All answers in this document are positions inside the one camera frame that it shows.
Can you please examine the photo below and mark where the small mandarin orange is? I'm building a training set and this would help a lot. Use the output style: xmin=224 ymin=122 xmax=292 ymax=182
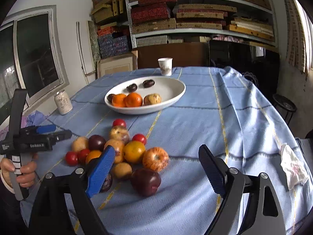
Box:
xmin=125 ymin=92 xmax=143 ymax=107

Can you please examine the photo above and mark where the yellow bruised apple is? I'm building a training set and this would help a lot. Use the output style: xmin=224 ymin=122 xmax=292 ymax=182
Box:
xmin=143 ymin=93 xmax=162 ymax=106

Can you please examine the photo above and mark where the person's left hand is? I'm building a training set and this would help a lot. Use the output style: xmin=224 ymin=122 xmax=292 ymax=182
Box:
xmin=0 ymin=152 xmax=39 ymax=189

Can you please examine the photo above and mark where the purple cloth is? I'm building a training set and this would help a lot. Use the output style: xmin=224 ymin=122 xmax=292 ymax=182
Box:
xmin=21 ymin=110 xmax=51 ymax=128

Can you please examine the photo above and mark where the small orange tangerine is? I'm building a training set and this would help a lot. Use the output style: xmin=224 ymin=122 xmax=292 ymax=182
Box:
xmin=85 ymin=150 xmax=102 ymax=165

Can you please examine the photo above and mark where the small brown round fruit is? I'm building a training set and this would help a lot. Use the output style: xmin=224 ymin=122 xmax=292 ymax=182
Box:
xmin=112 ymin=162 xmax=133 ymax=180

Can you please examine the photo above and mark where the dark purple fruit near pile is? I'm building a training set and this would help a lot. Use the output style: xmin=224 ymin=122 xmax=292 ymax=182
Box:
xmin=100 ymin=173 xmax=113 ymax=193

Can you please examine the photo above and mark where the small dark plum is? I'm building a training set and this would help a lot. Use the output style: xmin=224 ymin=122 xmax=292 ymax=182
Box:
xmin=88 ymin=135 xmax=106 ymax=151

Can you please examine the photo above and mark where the peach coloured striped fruit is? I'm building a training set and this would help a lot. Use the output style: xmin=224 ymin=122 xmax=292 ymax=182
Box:
xmin=104 ymin=139 xmax=125 ymax=164

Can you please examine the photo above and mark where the beige round fruit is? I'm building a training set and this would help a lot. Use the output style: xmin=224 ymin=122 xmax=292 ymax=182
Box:
xmin=71 ymin=136 xmax=89 ymax=152

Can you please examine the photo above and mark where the red tomato in pile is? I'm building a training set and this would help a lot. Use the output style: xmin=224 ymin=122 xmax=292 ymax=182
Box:
xmin=77 ymin=149 xmax=90 ymax=165

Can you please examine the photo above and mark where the red cherry tomato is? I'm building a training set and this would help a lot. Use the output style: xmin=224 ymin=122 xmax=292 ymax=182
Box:
xmin=65 ymin=151 xmax=78 ymax=166

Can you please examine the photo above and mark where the large orange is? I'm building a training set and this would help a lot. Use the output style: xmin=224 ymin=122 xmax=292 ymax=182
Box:
xmin=123 ymin=141 xmax=146 ymax=164

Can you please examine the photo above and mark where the white drink can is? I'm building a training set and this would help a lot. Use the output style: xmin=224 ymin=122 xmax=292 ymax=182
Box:
xmin=54 ymin=90 xmax=73 ymax=115

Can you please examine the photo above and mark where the tan striped pepino melon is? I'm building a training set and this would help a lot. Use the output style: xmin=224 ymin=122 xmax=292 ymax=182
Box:
xmin=109 ymin=126 xmax=130 ymax=144

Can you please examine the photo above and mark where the red tomato right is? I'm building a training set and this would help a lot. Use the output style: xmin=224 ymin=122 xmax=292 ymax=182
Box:
xmin=132 ymin=134 xmax=147 ymax=145

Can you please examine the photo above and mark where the red tomato top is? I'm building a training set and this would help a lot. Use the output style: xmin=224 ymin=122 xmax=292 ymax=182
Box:
xmin=112 ymin=118 xmax=127 ymax=128

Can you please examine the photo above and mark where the dark red plum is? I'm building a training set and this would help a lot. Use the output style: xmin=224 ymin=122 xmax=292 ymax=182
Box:
xmin=130 ymin=168 xmax=161 ymax=197

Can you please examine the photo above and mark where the blue checked tablecloth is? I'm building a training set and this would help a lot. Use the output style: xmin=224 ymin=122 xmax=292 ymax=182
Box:
xmin=20 ymin=66 xmax=313 ymax=235

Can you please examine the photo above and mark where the red striped apple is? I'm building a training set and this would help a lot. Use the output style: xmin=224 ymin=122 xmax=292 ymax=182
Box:
xmin=142 ymin=147 xmax=169 ymax=172

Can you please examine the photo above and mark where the dark fruit plate left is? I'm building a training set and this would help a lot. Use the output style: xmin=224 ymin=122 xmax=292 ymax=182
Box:
xmin=107 ymin=94 xmax=115 ymax=103

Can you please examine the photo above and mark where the crumpled white tissue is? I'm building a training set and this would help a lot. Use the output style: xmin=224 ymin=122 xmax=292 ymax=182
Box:
xmin=280 ymin=143 xmax=309 ymax=190

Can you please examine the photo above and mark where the dark purple mangosteen fruit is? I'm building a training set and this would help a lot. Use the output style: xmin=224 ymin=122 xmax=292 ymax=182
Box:
xmin=126 ymin=83 xmax=137 ymax=93

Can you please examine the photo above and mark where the dark plum on plate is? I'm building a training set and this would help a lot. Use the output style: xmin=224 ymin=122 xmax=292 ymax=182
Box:
xmin=142 ymin=79 xmax=155 ymax=88

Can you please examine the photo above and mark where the white oval plate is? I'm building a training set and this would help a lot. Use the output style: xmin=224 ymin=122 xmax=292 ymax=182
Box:
xmin=104 ymin=76 xmax=186 ymax=115

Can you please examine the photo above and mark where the black round stool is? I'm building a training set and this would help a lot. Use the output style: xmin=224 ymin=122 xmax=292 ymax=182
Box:
xmin=273 ymin=93 xmax=297 ymax=125

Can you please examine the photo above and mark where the cardboard box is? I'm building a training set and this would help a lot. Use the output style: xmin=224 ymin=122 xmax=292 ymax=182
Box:
xmin=97 ymin=51 xmax=138 ymax=78

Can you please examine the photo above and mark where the white paper cup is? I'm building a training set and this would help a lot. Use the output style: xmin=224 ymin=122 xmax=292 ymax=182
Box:
xmin=157 ymin=57 xmax=172 ymax=76

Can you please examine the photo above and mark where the shelf with stacked boxes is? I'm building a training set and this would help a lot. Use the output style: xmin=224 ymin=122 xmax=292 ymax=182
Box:
xmin=90 ymin=0 xmax=277 ymax=48

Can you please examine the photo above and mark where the window with grey frame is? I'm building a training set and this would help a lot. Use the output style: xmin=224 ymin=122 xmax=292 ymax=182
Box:
xmin=1 ymin=5 xmax=69 ymax=121

